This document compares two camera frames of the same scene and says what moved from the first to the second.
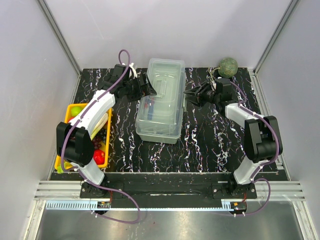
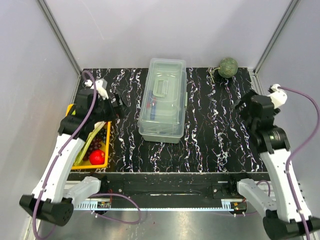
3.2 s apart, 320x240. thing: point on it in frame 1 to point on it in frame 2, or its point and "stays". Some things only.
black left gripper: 146,90 to 116,112
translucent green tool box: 159,117 stays
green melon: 227,67 stays
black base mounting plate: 170,186 stays
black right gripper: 198,100 to 245,99
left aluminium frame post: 50,18 stays
